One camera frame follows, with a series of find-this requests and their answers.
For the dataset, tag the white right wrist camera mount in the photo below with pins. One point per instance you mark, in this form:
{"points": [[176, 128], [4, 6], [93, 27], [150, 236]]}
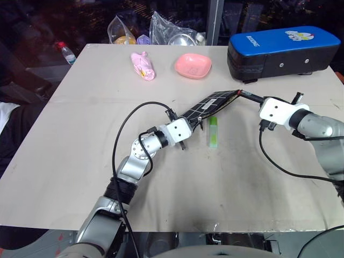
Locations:
{"points": [[276, 111]]}

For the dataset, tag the blue black boxing pad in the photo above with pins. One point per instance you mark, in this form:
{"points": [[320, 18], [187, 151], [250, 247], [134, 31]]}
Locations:
{"points": [[279, 51]]}

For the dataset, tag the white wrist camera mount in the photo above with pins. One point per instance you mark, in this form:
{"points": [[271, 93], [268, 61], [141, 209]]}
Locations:
{"points": [[276, 111], [179, 131]]}

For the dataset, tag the grey vertical post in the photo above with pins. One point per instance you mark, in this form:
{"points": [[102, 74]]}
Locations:
{"points": [[214, 21]]}

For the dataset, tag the small purple toy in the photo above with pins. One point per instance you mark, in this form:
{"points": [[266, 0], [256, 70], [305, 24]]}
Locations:
{"points": [[143, 39]]}

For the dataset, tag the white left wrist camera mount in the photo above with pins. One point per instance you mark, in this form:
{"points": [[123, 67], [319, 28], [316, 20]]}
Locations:
{"points": [[179, 131]]}

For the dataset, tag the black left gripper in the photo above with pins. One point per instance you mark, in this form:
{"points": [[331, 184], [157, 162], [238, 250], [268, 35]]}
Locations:
{"points": [[194, 126]]}

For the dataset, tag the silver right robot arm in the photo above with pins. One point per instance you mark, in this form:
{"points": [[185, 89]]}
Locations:
{"points": [[319, 129]]}

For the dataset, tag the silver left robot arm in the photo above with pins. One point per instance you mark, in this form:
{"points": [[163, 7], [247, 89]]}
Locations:
{"points": [[129, 172]]}

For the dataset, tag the green highlighter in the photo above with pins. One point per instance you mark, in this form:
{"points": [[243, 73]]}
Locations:
{"points": [[213, 133]]}

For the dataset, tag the round metal bowl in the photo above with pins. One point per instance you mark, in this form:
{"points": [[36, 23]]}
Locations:
{"points": [[182, 40]]}

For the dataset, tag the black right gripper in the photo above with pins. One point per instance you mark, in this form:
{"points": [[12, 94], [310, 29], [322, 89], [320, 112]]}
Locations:
{"points": [[260, 100]]}

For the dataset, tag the black grid pouch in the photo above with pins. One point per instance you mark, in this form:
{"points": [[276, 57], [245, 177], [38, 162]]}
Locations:
{"points": [[212, 104]]}

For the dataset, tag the pink soap dish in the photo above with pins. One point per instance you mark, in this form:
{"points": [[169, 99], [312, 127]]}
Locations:
{"points": [[193, 65]]}

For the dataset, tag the large clear plastic bag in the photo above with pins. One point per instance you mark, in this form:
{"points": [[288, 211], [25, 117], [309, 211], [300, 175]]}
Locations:
{"points": [[166, 28]]}

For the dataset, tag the black white cloth bundle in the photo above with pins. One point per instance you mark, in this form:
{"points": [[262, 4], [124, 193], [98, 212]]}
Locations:
{"points": [[10, 126]]}

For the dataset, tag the pink plush toy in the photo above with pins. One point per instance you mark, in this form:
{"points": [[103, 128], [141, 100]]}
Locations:
{"points": [[143, 65]]}

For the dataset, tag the red cap water bottle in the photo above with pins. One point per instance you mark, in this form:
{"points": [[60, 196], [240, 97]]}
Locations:
{"points": [[67, 53]]}

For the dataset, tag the clear plastic bag with fruit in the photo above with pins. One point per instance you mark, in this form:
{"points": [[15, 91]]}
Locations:
{"points": [[121, 32]]}

